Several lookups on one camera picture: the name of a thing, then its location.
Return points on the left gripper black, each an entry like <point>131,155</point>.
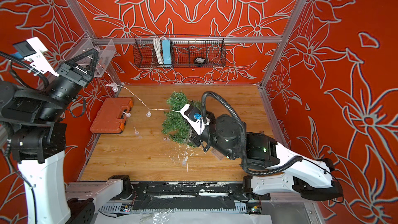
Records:
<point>68,71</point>

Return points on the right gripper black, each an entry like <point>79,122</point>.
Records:
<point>197,140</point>

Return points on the small green christmas tree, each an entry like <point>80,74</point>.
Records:
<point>175,126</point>

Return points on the clear bulb string lights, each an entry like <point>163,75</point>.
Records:
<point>143,132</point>

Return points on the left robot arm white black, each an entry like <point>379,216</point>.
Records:
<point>36,142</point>

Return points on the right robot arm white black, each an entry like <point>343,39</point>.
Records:
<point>270,166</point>

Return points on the clear battery pack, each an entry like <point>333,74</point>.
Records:
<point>219,156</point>

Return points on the orange plastic tool case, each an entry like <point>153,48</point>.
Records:
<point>112,116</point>

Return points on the small black device in basket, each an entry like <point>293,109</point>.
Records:
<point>199,61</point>

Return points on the light blue box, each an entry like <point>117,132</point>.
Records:
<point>166,49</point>

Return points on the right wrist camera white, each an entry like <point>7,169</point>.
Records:
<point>194,118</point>

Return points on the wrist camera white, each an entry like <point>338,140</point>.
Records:
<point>32,50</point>
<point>194,118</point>

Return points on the clear acrylic wall bin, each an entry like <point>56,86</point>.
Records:
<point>105,47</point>

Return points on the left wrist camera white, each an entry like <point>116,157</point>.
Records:
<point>32,50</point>

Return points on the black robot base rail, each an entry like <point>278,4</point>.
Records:
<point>143,190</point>

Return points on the black wire wall basket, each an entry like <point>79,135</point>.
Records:
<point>184,49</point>

